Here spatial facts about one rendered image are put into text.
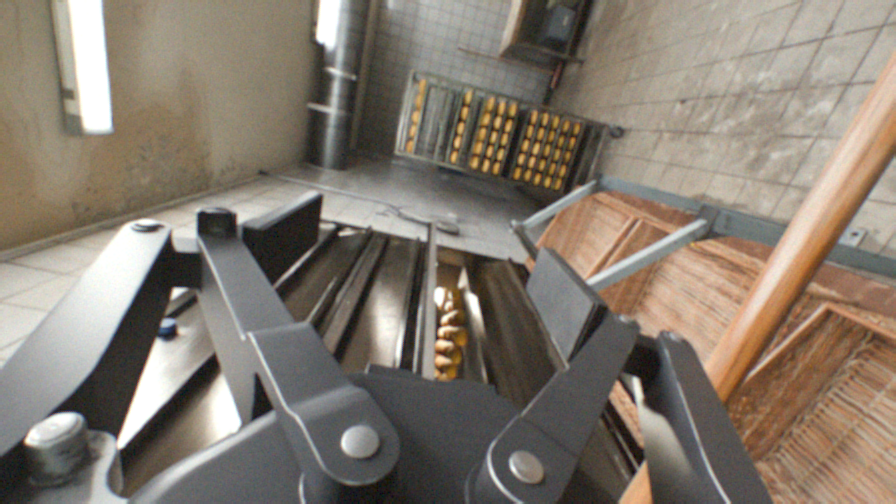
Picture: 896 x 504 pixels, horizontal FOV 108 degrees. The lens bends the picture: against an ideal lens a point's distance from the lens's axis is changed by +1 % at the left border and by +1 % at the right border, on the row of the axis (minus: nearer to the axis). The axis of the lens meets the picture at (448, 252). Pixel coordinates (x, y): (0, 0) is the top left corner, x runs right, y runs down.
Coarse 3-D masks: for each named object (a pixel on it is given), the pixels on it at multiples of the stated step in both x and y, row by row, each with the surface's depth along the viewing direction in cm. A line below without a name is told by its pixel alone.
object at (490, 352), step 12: (468, 264) 172; (468, 276) 165; (480, 288) 148; (480, 300) 137; (480, 312) 128; (480, 324) 123; (480, 336) 119; (492, 336) 114; (480, 348) 116; (492, 348) 108; (492, 360) 102; (492, 372) 98; (504, 372) 98; (492, 384) 96; (504, 384) 93; (504, 396) 89
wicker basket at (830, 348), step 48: (816, 336) 63; (864, 336) 63; (768, 384) 67; (816, 384) 67; (864, 384) 63; (768, 432) 72; (816, 432) 69; (864, 432) 62; (768, 480) 71; (816, 480) 67; (864, 480) 61
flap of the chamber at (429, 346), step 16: (432, 224) 170; (432, 240) 147; (432, 256) 129; (432, 272) 115; (432, 288) 103; (432, 304) 94; (432, 320) 87; (432, 336) 80; (432, 352) 75; (432, 368) 70
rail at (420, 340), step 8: (424, 264) 121; (424, 272) 114; (424, 280) 108; (424, 288) 103; (424, 296) 98; (424, 304) 94; (424, 312) 90; (424, 320) 86; (424, 328) 83; (424, 336) 80; (416, 344) 77; (416, 352) 74; (416, 360) 72; (416, 368) 69
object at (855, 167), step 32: (864, 128) 23; (832, 160) 24; (864, 160) 23; (832, 192) 24; (864, 192) 23; (800, 224) 26; (832, 224) 24; (800, 256) 25; (768, 288) 27; (800, 288) 26; (736, 320) 29; (768, 320) 27; (736, 352) 28; (736, 384) 29; (640, 480) 35
